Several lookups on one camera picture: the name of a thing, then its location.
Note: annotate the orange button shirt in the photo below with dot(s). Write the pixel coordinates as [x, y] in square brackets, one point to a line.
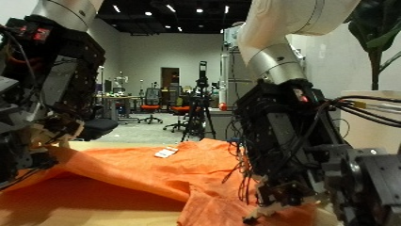
[145, 175]

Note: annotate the background wooden desk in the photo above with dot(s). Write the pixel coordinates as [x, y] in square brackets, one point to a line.
[115, 99]

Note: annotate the black office chair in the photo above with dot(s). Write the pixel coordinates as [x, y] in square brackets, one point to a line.
[97, 125]

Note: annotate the low grey counter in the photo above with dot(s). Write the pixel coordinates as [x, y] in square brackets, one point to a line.
[221, 125]

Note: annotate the small red round object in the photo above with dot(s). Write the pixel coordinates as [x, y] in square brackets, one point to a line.
[222, 106]

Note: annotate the orange seat office chair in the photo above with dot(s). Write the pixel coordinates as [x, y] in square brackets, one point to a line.
[178, 109]
[150, 107]

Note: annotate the brown door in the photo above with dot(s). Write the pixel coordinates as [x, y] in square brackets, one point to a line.
[167, 77]

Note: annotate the white shirt label tag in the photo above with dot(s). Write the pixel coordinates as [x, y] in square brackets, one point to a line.
[165, 152]

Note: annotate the grey boxy appliance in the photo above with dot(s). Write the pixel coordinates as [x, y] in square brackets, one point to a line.
[231, 34]

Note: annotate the green leafy plant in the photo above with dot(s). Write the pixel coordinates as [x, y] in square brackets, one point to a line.
[375, 31]

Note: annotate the black camera tripod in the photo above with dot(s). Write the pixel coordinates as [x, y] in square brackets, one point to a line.
[199, 109]

